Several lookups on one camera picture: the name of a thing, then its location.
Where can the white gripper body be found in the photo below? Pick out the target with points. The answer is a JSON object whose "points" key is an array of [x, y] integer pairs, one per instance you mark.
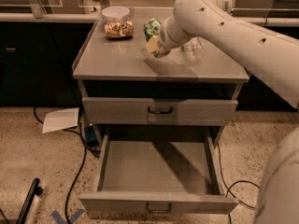
{"points": [[164, 39]]}

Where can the white paper sheet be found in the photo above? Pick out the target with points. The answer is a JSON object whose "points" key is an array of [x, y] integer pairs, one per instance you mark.
{"points": [[60, 120]]}

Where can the black bar object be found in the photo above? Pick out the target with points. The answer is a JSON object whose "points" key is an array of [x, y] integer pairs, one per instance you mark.
{"points": [[34, 190]]}

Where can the yellow taped gripper finger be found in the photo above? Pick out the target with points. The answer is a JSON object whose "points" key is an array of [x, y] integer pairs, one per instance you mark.
{"points": [[153, 44]]}

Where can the clear plastic bottle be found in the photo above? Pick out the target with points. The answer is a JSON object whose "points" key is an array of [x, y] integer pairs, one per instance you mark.
{"points": [[192, 51]]}

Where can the open middle drawer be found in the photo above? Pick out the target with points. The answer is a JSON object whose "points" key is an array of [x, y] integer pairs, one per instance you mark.
{"points": [[159, 177]]}

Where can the grey metal drawer cabinet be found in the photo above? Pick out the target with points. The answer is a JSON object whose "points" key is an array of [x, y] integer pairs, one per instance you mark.
{"points": [[103, 59]]}

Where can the blue power box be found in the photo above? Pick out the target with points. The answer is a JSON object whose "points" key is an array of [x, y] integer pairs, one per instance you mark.
{"points": [[90, 136]]}

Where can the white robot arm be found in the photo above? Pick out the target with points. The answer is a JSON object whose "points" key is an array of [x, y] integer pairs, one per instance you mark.
{"points": [[274, 59]]}

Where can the brown snack bag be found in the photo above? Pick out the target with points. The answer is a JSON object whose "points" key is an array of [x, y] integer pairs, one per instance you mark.
{"points": [[119, 29]]}

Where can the green soda can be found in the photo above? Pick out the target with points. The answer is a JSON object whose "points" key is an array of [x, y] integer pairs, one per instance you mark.
{"points": [[151, 28]]}

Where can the dark counter with cabinets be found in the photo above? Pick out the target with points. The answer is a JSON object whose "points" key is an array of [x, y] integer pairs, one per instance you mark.
{"points": [[36, 69]]}

